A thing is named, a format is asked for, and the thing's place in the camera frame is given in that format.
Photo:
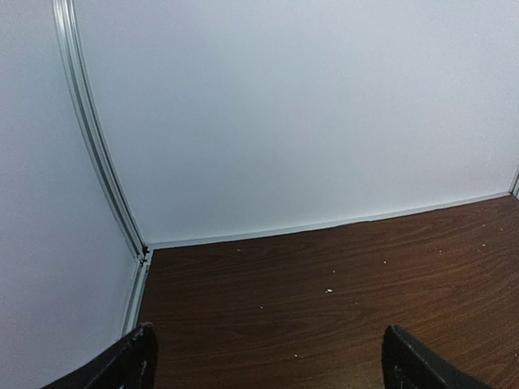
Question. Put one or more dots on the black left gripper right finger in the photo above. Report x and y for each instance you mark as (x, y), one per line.
(408, 363)

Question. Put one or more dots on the right rear aluminium post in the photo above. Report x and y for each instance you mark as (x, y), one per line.
(514, 188)

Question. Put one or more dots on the left rear aluminium post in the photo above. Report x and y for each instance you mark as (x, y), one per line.
(90, 125)

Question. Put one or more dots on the aluminium post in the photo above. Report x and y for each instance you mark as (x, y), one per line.
(514, 188)
(90, 125)

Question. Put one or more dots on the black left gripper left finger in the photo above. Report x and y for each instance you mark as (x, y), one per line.
(131, 362)

